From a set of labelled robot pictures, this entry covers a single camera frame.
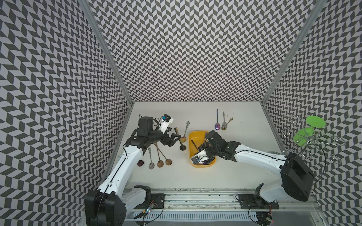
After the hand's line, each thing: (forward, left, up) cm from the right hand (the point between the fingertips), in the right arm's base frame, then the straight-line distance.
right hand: (197, 152), depth 81 cm
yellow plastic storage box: (+11, 0, -4) cm, 12 cm away
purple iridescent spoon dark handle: (-3, -5, -10) cm, 11 cm away
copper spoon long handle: (-2, +18, -8) cm, 20 cm away
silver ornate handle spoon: (+26, -22, -9) cm, 35 cm away
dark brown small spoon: (-3, +35, -8) cm, 36 cm away
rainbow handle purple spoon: (+24, -16, -8) cm, 30 cm away
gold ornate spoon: (+32, -28, -9) cm, 43 cm away
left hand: (+6, +13, +11) cm, 18 cm away
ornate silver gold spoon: (+13, +9, -8) cm, 18 cm away
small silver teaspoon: (-4, +28, -9) cm, 30 cm away
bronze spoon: (-3, +23, -9) cm, 25 cm away
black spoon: (+8, +9, -9) cm, 15 cm away
